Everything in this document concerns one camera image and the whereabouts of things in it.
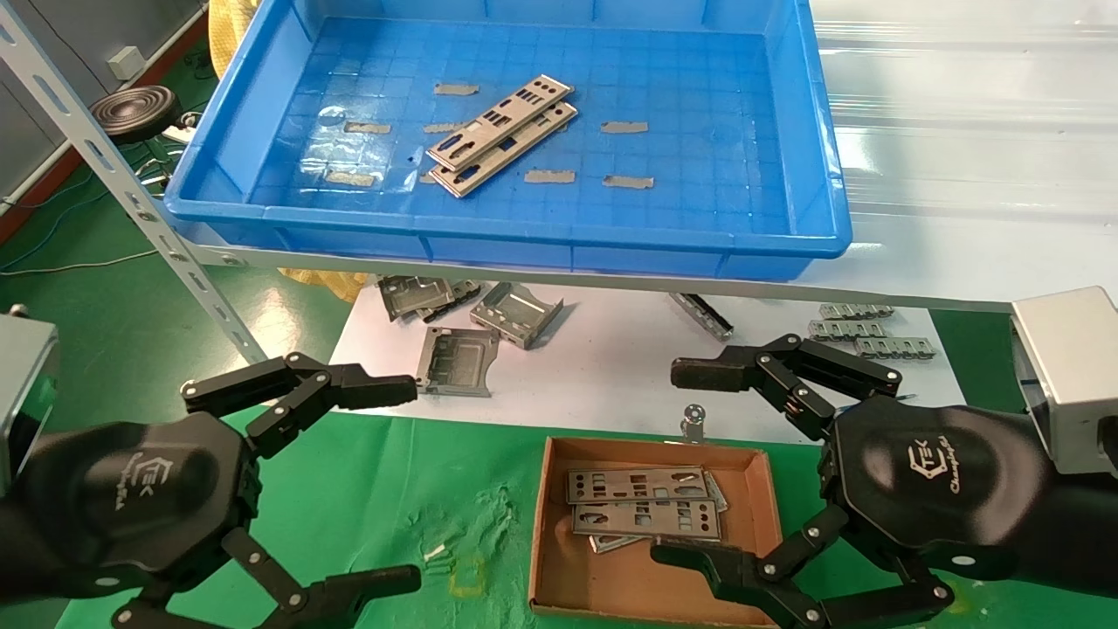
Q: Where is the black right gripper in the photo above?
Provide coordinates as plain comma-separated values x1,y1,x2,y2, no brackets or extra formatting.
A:
649,334,1118,629

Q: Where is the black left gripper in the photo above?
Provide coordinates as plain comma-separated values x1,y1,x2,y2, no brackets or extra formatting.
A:
0,411,423,629

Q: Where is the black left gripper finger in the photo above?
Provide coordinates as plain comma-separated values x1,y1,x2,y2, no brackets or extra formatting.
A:
181,352,418,460

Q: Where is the silver metal shield plate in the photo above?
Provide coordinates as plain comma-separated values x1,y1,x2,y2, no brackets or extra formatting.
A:
425,74,575,172
572,498,728,541
566,466,710,507
590,474,730,554
428,102,580,198

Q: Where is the brown cardboard box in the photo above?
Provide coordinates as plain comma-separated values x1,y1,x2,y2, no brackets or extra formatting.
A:
528,435,784,628

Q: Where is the blue plastic tray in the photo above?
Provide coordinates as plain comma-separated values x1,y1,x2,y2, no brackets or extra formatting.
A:
163,0,853,282

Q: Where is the green table cloth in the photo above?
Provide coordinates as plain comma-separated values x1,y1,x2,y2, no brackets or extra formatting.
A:
57,402,1118,629

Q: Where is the white paper sheet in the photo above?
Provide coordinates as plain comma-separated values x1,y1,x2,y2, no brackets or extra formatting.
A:
330,278,969,446

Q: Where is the long grey metal strip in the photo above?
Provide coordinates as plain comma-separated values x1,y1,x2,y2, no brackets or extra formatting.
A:
670,293,735,342

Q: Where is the black round disc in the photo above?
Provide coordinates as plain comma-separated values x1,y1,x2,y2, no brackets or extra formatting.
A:
89,85,182,146

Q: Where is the grey slotted shelf upright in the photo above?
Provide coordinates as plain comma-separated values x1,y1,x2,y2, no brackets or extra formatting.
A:
0,4,267,363

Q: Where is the flat grey metal frame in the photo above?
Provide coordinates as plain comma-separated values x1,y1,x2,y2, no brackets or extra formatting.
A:
414,327,501,398

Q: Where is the grey folded metal bracket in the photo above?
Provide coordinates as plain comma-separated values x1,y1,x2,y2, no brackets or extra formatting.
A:
380,275,457,322

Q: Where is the dark folded metal bracket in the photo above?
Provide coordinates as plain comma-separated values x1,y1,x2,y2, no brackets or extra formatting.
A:
418,280,483,322

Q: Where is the grey metal box bracket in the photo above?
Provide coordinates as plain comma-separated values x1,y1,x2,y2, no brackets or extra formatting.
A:
470,281,565,350

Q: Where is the grey metal shelf rail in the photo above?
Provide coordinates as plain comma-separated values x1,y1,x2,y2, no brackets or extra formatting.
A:
166,223,1018,314

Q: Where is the white floor cable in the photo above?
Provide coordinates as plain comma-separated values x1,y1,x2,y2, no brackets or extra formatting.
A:
0,251,160,278

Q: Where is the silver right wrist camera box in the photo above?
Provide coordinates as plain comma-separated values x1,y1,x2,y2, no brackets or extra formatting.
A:
1011,287,1118,477

